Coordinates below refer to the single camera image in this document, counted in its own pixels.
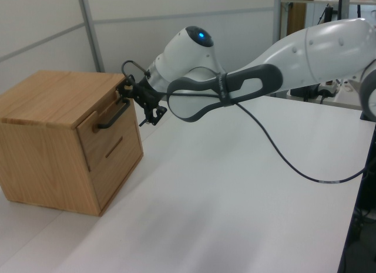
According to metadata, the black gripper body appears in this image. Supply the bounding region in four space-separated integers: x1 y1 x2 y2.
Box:
135 78 162 110

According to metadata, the long black arm cable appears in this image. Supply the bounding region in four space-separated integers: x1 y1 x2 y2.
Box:
158 89 370 186

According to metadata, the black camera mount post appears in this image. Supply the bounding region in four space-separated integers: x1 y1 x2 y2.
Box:
360 110 376 123

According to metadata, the black power box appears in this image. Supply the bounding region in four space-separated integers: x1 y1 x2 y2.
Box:
290 85 320 101

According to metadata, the short black plug cable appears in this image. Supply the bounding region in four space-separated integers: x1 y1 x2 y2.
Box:
120 59 147 80

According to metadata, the wooden drawer with black handle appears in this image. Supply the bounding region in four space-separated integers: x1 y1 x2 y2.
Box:
76 78 143 173

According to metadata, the grey side desk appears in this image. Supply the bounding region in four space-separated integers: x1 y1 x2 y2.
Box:
286 77 364 111

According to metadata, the black monitor stand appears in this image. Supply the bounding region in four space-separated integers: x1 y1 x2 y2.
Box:
317 4 335 26

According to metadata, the wooden cabinet housing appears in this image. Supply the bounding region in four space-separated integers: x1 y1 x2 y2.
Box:
0 69 144 217

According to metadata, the white emergency stop button box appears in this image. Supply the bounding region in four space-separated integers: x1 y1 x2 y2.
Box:
318 80 339 98

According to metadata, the grey partition post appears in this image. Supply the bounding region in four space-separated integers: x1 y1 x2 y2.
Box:
272 0 283 47
76 0 106 73

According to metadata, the upright wooden board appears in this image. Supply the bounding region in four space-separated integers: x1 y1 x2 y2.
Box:
288 2 307 36

